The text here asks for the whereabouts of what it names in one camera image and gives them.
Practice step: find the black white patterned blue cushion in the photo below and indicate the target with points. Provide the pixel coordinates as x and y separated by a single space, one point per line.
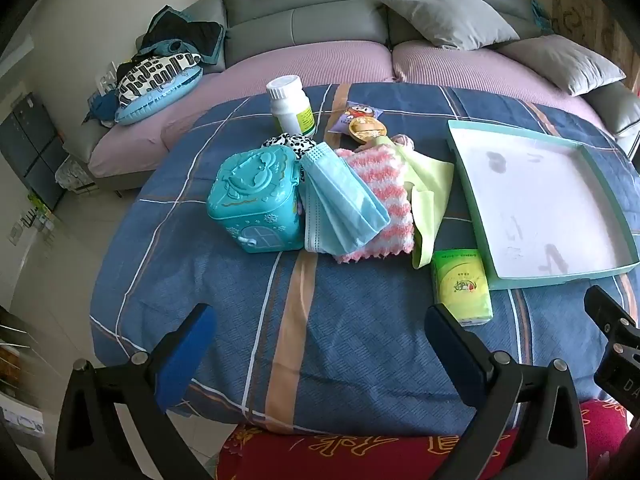
150 80

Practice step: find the dark teal cloth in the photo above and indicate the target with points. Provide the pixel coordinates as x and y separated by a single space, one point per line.
102 107

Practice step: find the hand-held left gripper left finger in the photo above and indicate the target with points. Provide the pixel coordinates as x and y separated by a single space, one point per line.
186 355

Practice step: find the teal toy box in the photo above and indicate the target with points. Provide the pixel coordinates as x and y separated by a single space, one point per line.
250 200

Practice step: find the grey sofa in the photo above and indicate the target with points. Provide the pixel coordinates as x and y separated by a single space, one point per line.
325 25

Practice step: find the pile of dark clothes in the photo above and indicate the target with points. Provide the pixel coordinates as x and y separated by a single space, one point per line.
195 35

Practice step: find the blue plaid blanket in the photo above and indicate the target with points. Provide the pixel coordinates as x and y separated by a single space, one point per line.
350 335

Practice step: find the red printed cloth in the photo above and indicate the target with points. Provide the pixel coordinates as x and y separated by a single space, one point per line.
350 455

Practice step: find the pink floral scrunchie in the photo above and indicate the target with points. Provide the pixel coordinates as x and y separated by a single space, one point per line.
402 141

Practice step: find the blue face mask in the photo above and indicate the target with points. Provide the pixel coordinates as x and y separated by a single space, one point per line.
340 205

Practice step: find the purple snack packet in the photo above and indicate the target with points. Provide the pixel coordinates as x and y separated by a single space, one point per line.
357 110

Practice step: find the round orange snack packet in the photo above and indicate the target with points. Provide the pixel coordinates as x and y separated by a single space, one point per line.
365 130

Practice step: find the white bottle with green label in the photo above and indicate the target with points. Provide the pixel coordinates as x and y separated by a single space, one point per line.
287 115

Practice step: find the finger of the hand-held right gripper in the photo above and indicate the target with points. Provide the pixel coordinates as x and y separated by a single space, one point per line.
612 317

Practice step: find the grey square cushion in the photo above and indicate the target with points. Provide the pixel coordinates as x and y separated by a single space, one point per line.
560 60
450 10

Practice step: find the teal rimmed white tray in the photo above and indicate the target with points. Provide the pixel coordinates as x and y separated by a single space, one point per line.
540 200

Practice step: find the dark cabinet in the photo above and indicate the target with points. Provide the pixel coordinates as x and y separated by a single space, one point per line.
30 145

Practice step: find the green tissue packet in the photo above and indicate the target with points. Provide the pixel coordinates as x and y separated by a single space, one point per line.
460 285

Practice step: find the pink white fluffy cloth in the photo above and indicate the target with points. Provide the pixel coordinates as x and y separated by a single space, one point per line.
385 185

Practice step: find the light green cloth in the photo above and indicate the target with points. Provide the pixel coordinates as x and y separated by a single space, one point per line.
430 195

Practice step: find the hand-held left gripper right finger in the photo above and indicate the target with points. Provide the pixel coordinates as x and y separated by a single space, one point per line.
452 355

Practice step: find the pink ribbed sofa cover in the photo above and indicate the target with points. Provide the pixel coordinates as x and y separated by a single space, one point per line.
310 65

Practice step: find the black white spotted scrunchie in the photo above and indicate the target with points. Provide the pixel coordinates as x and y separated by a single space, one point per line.
292 141

